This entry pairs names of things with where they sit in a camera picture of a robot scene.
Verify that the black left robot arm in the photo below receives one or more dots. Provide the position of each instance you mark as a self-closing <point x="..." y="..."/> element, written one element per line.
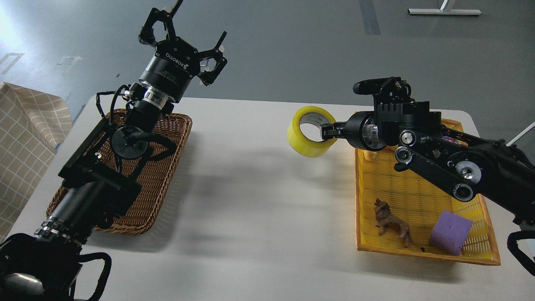
<point x="101" y="178"/>

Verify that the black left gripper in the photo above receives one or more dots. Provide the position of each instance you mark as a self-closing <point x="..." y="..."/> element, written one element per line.
<point x="171" y="69"/>

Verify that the yellow plastic basket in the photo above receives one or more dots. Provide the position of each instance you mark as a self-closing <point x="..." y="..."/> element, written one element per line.
<point x="420" y="204"/>

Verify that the purple foam cube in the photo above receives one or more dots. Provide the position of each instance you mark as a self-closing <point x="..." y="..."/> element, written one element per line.
<point x="450" y="232"/>

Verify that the brown toy lion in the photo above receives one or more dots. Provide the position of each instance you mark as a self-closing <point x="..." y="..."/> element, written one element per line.
<point x="387" y="220"/>

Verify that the small jar with purple lid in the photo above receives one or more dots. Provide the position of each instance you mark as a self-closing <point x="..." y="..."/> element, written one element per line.
<point x="450" y="140"/>

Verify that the beige checkered cloth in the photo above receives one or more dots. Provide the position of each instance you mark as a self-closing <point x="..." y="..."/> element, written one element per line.
<point x="32" y="124"/>

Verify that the brown wicker basket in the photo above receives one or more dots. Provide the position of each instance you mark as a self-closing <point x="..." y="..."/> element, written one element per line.
<point x="154" y="179"/>

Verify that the white metal stand base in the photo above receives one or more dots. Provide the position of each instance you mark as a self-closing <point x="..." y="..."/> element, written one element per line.
<point x="445" y="8"/>

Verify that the toy croissant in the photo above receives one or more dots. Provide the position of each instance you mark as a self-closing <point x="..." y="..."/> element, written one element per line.
<point x="369" y="155"/>

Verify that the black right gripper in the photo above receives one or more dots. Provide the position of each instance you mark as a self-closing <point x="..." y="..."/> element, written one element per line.
<point x="360" y="131"/>

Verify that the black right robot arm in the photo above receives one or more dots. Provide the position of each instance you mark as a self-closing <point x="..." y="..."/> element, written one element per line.
<point x="461" y="165"/>

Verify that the yellow tape roll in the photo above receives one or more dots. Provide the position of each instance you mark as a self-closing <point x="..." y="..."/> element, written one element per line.
<point x="299" y="142"/>

